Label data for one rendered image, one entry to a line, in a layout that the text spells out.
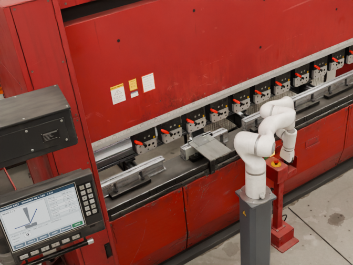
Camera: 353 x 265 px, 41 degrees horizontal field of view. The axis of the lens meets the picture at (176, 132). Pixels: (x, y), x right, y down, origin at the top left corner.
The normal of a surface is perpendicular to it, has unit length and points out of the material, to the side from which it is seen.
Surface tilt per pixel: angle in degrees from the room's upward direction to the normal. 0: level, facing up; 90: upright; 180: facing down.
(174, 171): 0
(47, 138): 90
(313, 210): 0
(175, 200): 90
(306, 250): 0
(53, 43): 90
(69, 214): 90
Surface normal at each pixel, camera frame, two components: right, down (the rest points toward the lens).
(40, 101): -0.08, -0.83
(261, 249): 0.46, 0.45
